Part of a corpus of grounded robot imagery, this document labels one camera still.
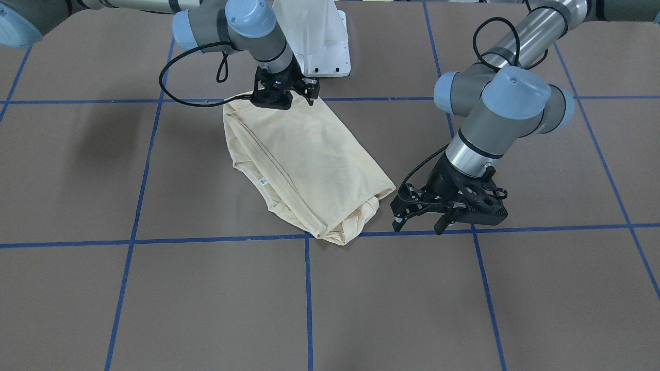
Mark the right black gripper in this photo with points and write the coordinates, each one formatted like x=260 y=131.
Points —
x=295 y=78

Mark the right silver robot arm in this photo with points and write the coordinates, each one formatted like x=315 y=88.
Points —
x=227 y=27

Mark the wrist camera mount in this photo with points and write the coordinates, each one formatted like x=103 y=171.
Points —
x=271 y=95
x=482 y=200

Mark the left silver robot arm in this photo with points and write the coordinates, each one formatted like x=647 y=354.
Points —
x=502 y=100

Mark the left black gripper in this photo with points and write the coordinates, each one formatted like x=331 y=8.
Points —
x=440 y=184

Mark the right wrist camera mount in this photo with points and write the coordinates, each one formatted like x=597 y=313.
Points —
x=271 y=95

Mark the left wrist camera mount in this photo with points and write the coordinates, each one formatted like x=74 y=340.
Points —
x=482 y=200

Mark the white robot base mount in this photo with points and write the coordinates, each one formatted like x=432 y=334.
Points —
x=317 y=34

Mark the beige long sleeve shirt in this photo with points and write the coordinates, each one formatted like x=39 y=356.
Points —
x=308 y=167

